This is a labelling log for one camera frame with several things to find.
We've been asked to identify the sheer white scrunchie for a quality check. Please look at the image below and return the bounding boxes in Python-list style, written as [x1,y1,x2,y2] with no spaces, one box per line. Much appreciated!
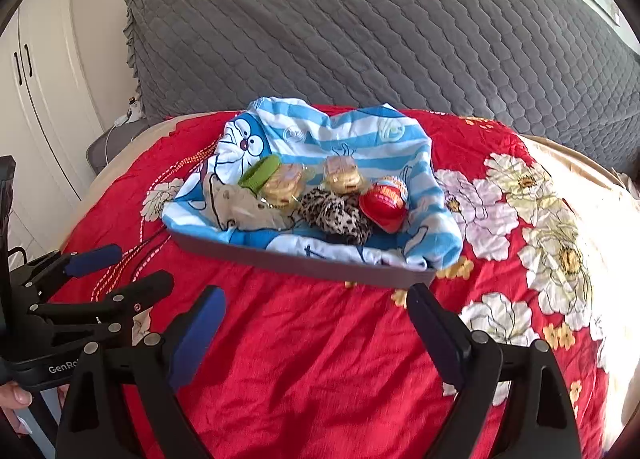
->
[202,173,294,231]

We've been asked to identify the green fuzzy scrunchie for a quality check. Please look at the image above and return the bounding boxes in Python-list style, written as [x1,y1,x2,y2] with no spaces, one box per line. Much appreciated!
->
[238,154,281,194]

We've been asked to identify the biscuit pack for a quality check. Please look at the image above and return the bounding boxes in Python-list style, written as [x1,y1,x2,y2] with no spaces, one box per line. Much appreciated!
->
[322,156,369,196]
[258,163,314,214]

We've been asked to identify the leopard print scrunchie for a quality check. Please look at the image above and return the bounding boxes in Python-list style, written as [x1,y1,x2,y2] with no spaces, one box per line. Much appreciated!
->
[298,187,373,245]

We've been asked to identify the red blue surprise egg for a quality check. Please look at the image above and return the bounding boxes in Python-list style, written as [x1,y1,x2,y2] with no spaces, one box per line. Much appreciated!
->
[358,175,408,234]

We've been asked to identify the person's left hand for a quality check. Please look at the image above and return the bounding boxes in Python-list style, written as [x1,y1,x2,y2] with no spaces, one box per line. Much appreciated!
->
[0,381,34,435]

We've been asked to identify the black data acquisition box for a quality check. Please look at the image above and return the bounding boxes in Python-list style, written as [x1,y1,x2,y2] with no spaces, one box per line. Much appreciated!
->
[0,156,15,332]

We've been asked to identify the grey bedside stool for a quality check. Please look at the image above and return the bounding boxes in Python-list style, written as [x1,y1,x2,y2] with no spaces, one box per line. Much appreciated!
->
[86,119,150,175]

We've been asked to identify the red floral bed quilt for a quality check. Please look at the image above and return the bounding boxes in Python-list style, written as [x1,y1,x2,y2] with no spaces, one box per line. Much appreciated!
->
[56,110,639,458]

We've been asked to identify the white wardrobe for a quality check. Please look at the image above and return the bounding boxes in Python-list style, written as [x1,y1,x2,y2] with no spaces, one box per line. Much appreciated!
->
[1,0,103,257]

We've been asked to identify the grey shallow tray box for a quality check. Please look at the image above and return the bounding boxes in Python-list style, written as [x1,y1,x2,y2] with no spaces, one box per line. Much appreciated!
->
[169,229,436,290]

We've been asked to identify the grey quilted headboard cover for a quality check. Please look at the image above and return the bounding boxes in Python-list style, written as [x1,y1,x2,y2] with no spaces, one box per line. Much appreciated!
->
[125,0,639,176]

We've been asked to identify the white charger cable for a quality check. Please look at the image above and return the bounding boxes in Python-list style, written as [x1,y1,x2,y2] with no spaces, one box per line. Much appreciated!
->
[103,95,147,166]

